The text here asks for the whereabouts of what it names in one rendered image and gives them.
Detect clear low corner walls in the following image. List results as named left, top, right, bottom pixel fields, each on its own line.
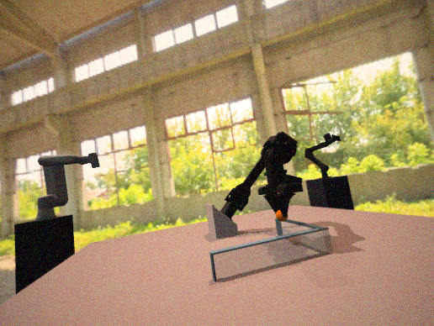
left=213, top=220, right=333, bottom=281

